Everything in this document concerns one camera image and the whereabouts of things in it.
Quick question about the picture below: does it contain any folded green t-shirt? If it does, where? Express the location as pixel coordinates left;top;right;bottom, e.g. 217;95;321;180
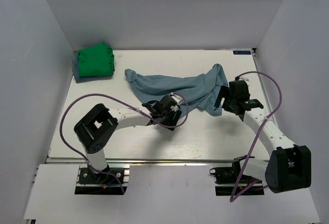
77;42;115;77

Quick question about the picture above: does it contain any blue label sticker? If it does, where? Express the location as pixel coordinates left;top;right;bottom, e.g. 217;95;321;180
233;50;251;55

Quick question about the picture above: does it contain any blue-grey t-shirt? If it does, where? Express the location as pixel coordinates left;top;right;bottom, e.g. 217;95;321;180
125;64;228;117

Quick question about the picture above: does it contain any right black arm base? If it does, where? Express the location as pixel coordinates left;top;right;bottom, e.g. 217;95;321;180
209;156;264;196

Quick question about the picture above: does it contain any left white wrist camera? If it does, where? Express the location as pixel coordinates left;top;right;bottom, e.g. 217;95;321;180
170;92;184;111

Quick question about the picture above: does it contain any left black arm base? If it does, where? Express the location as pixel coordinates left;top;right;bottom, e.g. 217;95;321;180
75;167;128;195

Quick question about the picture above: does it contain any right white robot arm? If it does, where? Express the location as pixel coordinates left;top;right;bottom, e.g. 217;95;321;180
209;80;312;193

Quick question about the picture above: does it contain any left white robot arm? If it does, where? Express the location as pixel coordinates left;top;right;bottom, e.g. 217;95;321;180
74;93;185;182

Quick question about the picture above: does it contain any folded blue-grey t-shirt underneath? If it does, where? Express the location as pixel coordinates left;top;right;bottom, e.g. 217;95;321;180
71;51;88;83

